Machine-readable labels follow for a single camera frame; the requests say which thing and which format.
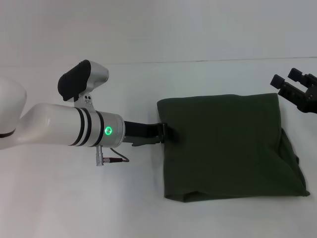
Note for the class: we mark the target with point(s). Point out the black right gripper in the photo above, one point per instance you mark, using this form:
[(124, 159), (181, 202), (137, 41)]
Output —
[(310, 101)]

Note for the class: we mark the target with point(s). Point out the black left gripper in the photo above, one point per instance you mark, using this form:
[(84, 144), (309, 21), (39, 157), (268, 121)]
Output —
[(141, 132)]

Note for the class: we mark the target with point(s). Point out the dark green FREE t-shirt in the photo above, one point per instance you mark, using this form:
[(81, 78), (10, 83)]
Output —
[(223, 148)]

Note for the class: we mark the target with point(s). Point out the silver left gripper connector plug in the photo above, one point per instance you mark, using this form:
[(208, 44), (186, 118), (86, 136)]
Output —
[(99, 156)]

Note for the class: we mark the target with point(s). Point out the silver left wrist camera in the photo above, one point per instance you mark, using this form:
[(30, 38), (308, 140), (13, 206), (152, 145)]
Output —
[(81, 81)]

